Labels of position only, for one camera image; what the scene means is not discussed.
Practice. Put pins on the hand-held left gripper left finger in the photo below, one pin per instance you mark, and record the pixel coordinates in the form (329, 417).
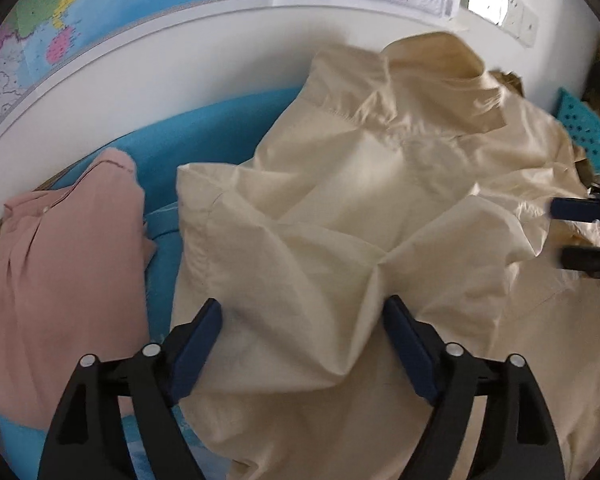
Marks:
(195, 355)

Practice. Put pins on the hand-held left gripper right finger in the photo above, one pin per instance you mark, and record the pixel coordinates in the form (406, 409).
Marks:
(410, 355)

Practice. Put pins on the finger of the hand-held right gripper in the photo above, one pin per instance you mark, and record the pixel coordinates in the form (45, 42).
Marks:
(587, 257)
(575, 208)

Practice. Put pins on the cream shirt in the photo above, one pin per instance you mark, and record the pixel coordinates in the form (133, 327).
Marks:
(355, 220)

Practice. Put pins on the teal perforated basket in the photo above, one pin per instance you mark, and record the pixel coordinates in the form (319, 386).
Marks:
(585, 130)

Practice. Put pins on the pink garment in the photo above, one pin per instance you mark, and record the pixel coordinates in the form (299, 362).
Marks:
(60, 280)

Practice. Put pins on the blue printed bed sheet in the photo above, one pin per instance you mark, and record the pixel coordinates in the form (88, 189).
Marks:
(200, 130)

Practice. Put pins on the white wall socket panel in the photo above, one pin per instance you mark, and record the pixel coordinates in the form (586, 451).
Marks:
(505, 5)

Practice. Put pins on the colourful wall map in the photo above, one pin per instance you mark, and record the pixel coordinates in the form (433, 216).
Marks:
(105, 5)

